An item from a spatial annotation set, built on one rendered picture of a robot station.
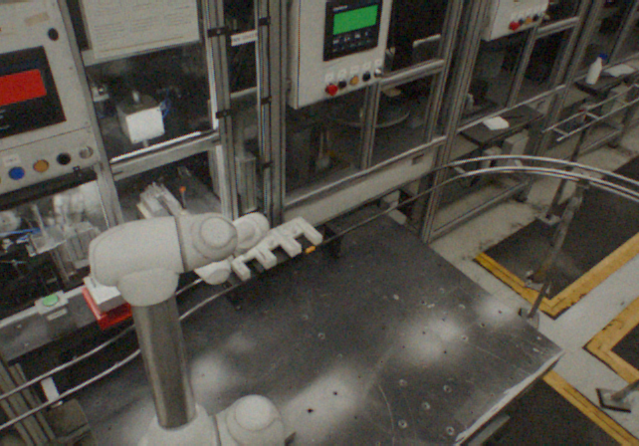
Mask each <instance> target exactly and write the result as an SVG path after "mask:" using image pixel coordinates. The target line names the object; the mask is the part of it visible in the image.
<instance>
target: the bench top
mask: <svg viewBox="0 0 639 446"><path fill-rule="evenodd" d="M339 253H340V254H341V258H339V259H337V258H336V257H335V255H334V254H332V253H331V252H330V251H329V250H328V249H327V248H326V247H325V246H324V245H322V246H320V247H318V248H316V249H315V250H313V251H310V252H308V253H305V254H304V259H303V260H302V261H300V262H298V263H296V264H295V265H293V266H291V267H289V268H287V269H285V270H282V271H280V272H278V273H276V274H274V275H272V276H270V277H268V278H266V279H264V280H262V281H261V279H260V278H259V277H258V278H256V279H253V280H251V281H249V282H247V283H245V284H243V285H241V287H240V288H241V291H239V301H240V306H241V307H242V309H241V310H240V311H238V312H237V311H236V310H235V308H234V307H233V306H232V305H231V303H230V302H229V301H228V300H227V299H226V297H224V296H223V295H222V296H220V297H218V298H216V299H214V300H212V301H211V302H209V303H207V304H206V305H204V306H202V307H201V308H199V309H198V310H196V311H194V312H193V313H191V315H190V316H189V317H187V318H186V319H185V320H183V321H182V322H181V323H180V325H181V330H182V335H183V340H184V347H185V352H186V357H187V362H188V368H189V374H190V379H191V384H192V389H193V395H194V401H195V403H196V404H198V405H201V406H202V407H204V409H205V410H206V412H207V414H208V416H211V415H215V414H217V413H219V412H221V411H223V410H224V409H226V408H229V407H231V406H232V404H233V403H235V402H236V401H238V400H239V399H240V398H241V397H244V396H247V395H252V394H257V395H262V396H265V397H267V398H268V400H270V401H271V402H272V403H273V404H274V405H275V406H276V408H277V409H278V411H279V413H280V415H281V417H282V420H283V425H284V430H286V429H288V428H290V427H293V429H294V430H295V432H296V435H295V436H294V437H293V438H292V439H291V440H290V441H289V442H288V443H287V444H286V446H461V445H462V444H463V443H464V442H466V441H467V440H468V439H469V438H470V437H471V436H472V435H474V434H475V433H476V432H477V431H478V430H479V429H480V428H482V427H484V426H485V425H486V424H487V422H488V421H489V420H491V419H492V418H493V417H494V416H495V415H496V414H497V413H499V412H500V411H501V410H502V409H503V408H504V407H505V406H506V405H508V404H509V403H510V402H512V401H513V400H514V399H515V398H517V397H518V396H519V394H520V393H521V392H522V391H523V390H525V389H526V388H527V387H528V386H529V385H530V384H531V383H533V382H534V381H535V380H536V379H537V378H538V377H540V376H541V375H543V374H544V373H545V372H546V371H547V370H548V369H549V368H551V366H552V365H553V364H554V363H555V362H556V361H557V360H559V359H560V358H561V357H562V356H563V355H564V354H565V351H564V350H563V349H562V348H560V347H559V346H558V345H557V344H555V343H554V342H553V341H551V340H550V338H549V337H547V336H546V335H545V334H543V333H542V332H540V331H538V330H537V329H536V328H534V327H533V326H532V325H531V324H529V323H528V322H526V321H525V320H524V319H523V318H521V317H520V316H519V315H518V314H516V312H515V311H513V310H511V309H510V308H509V307H507V306H506V305H504V304H503V303H502V302H501V301H500V300H498V299H497V298H496V297H494V296H493V295H492V294H491V293H489V292H488V291H486V290H484V289H483V288H482V287H480V286H479V284H478V283H476V282H475V281H473V280H472V279H471V278H469V277H468V276H467V275H466V274H465V273H464V272H462V271H461V270H460V269H457V268H456V267H455V266H453V265H452V264H451V263H449V262H448V261H447V260H446V259H444V258H443V257H442V255H440V254H439V253H438V252H437V251H435V250H434V249H433V248H430V247H429V246H428V245H426V244H425V243H424V242H423V241H421V240H420V239H419V238H417V237H416V236H415V235H413V234H412V233H411V232H410V231H408V230H407V229H406V228H404V226H403V225H401V224H399V223H398V222H397V221H396V220H394V219H393V218H392V217H390V216H389V215H388V214H384V215H382V216H380V217H378V218H376V219H374V220H371V221H369V222H367V223H365V224H363V225H361V226H359V228H357V229H355V230H353V231H351V232H349V233H347V234H345V235H344V239H341V240H340V249H339ZM438 264H442V266H438ZM222 291H223V283H220V284H216V285H213V284H210V283H207V284H205V285H203V287H201V288H199V289H195V290H193V291H191V292H189V293H187V294H185V295H183V296H181V297H179V298H177V299H176V304H177V309H178V314H179V318H181V317H182V316H184V315H185V313H186V312H188V311H189V310H190V309H192V308H193V307H195V306H197V305H199V304H200V303H202V302H203V301H205V300H207V299H208V298H210V297H212V296H214V295H216V294H218V293H220V292H222ZM421 301H424V302H425V304H422V303H421ZM133 323H134V321H133V320H130V321H128V322H126V323H124V324H122V325H120V326H118V327H116V328H113V329H111V330H108V331H106V332H104V333H102V334H99V335H97V336H95V337H93V338H91V340H87V341H85V342H83V343H81V344H79V345H77V346H75V347H73V348H71V349H69V350H66V351H64V352H61V353H59V354H57V355H56V357H57V359H58V361H59V364H60V366H62V364H65V363H67V362H70V361H72V360H74V359H76V358H78V357H80V356H82V355H84V354H86V353H88V352H91V351H93V350H94V349H96V348H98V347H100V346H101V345H103V344H104V343H106V342H108V341H109V340H110V339H111V338H112V337H114V336H116V335H118V334H120V333H121V332H122V331H124V330H125V329H127V328H128V327H129V326H131V325H132V324H133ZM481 323H483V324H485V326H484V327H482V326H481ZM383 326H385V327H386V329H385V330H383V329H382V327H383ZM137 350H139V344H138V338H137V334H136V330H135V328H133V329H132V330H131V331H129V332H128V333H126V334H125V335H123V336H122V337H120V338H119V339H118V340H117V341H116V342H113V343H112V344H110V345H109V346H107V347H106V348H104V349H102V350H101V351H99V352H97V353H95V354H94V355H92V356H90V357H87V358H85V359H83V360H81V361H79V362H77V363H75V364H73V366H71V367H69V368H67V369H65V370H63V372H64V373H65V376H66V378H67V380H68V382H69V384H70V386H71V389H73V388H75V387H76V386H78V385H80V384H82V383H84V382H86V381H88V380H91V379H93V378H95V377H97V376H99V375H101V374H102V373H104V372H106V371H108V370H109V369H111V368H112V367H113V366H114V365H117V364H118V363H120V362H121V361H123V360H124V359H126V358H127V357H129V356H130V355H132V354H133V353H135V352H136V351H137ZM74 395H75V397H76V399H77V402H78V404H79V406H80V408H81V410H82V413H83V415H84V417H85V420H86V422H87V424H88V427H89V429H90V431H91V433H92V435H94V437H95V440H96V442H97V444H98V446H137V443H138V442H139V440H140V439H141V437H142V436H143V435H144V434H147V433H149V426H150V422H151V420H152V418H153V417H154V416H155V414H156V412H155V408H154V403H153V399H152V394H151V389H150V385H149V381H148V377H147V372H146V367H145V363H144V358H143V355H141V353H140V354H139V355H137V356H136V357H135V358H133V359H132V360H130V361H129V362H127V363H126V364H125V365H123V366H121V367H120V369H118V370H117V371H114V372H113V373H111V374H109V375H107V376H106V377H104V378H102V379H100V380H98V381H97V382H95V383H93V384H91V385H88V386H86V387H84V388H82V389H80V390H78V391H76V393H74Z"/></svg>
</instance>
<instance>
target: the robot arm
mask: <svg viewBox="0 0 639 446"><path fill-rule="evenodd" d="M156 200H157V201H158V202H159V204H160V205H161V206H162V207H163V208H164V209H166V211H168V212H169V214H170V216H168V217H153V218H147V219H141V220H135V221H131V222H127V223H123V224H120V225H117V226H114V228H111V229H109V230H107V231H105V232H103V233H101V234H100V235H99V236H98V237H97V238H96V239H95V240H94V241H92V243H91V244H90V263H91V270H92V275H93V277H94V278H95V279H96V280H97V281H98V282H99V283H100V285H102V286H104V287H107V288H116V289H117V290H118V291H119V292H120V294H121V296H122V297H123V298H124V299H125V300H126V301H127V302H129V303H130V307H131V313H132V317H133V321H134V325H135V330H136V334H137V338H138V344H139V348H140V352H141V355H143V358H144V363H145V367H146V372H147V377H148V381H149V385H150V389H151V394H152V399H153V403H154V408H155V412H156V414H155V416H154V417H153V418H152V420H151V422H150V426H149V433H147V434H144V435H143V436H142V437H141V439H140V440H139V442H138V443H137V446H286V444H287V443H288V442H289V441H290V440H291V439H292V438H293V437H294V436H295V435H296V432H295V430H294V429H293V427H290V428H288V429H286V430H284V425H283V420H282V417H281V415H280V413H279V411H278V409H277V408H276V406H275V405H274V404H273V403H272V402H271V401H270V400H268V398H267V397H265V396H262V395H257V394H252V395H247V396H244V397H241V398H240V399H239V400H238V401H236V402H235V403H233V404H232V406H231V407H229V408H226V409H224V410H223V411H221V412H219V413H217V414H215V415H211V416H208V414H207V412H206V410H205V409H204V407H202V406H201V405H198V404H196V403H195V401H194V395H193V389H192V384H191V379H190V374H189V368H188V362H187V357H186V352H185V347H184V340H183V335H182V330H181V325H180V319H179V314H178V309H177V304H176V299H175V291H176V289H177V286H178V278H179V274H180V273H184V272H188V271H192V270H194V271H195V273H197V274H198V275H199V276H200V277H202V278H203V279H204V280H205V281H206V282H208V283H210V284H213V285H216V284H220V283H222V282H224V281H226V280H227V279H228V278H229V276H230V273H231V266H230V265H231V263H232V262H233V261H235V260H236V259H237V258H239V256H241V255H243V254H245V253H247V252H248V251H250V250H251V249H253V248H255V247H256V246H258V245H259V244H260V243H261V242H262V241H263V240H264V239H265V238H266V236H267V235H268V233H269V228H270V225H269V222H268V220H267V218H266V217H265V216H264V215H262V214H260V213H250V214H247V215H245V216H242V217H240V218H238V219H236V220H235V221H232V220H231V219H230V218H228V217H227V216H225V215H222V214H220V213H215V212H211V213H206V214H186V215H182V214H181V213H180V211H179V210H178V209H177V207H176V206H175V204H174V203H173V201H172V200H171V201H169V200H168V199H166V197H165V196H164V195H163V194H162V195H160V196H157V197H156ZM180 249H181V250H180ZM181 255H182V257H181ZM182 261H183V262H182ZM183 267H184V268H183Z"/></svg>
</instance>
